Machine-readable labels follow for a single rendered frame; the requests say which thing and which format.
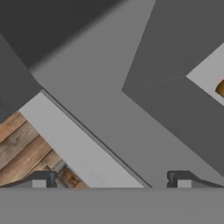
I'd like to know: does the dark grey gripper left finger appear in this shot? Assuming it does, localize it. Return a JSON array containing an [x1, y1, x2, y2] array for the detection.
[[0, 170, 58, 189]]

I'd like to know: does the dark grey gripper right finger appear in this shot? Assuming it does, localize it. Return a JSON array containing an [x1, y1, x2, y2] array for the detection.
[[166, 170, 224, 189]]

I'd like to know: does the dark grey fridge drawer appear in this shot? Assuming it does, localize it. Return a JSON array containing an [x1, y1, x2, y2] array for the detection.
[[121, 0, 224, 178]]

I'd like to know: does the brown potato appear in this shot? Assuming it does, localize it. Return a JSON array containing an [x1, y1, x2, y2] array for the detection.
[[214, 78, 224, 100]]

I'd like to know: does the grey fridge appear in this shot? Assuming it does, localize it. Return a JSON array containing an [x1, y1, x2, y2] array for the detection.
[[17, 0, 224, 189]]

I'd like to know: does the dark grey fridge door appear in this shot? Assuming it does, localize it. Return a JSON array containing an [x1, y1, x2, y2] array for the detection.
[[0, 0, 127, 123]]

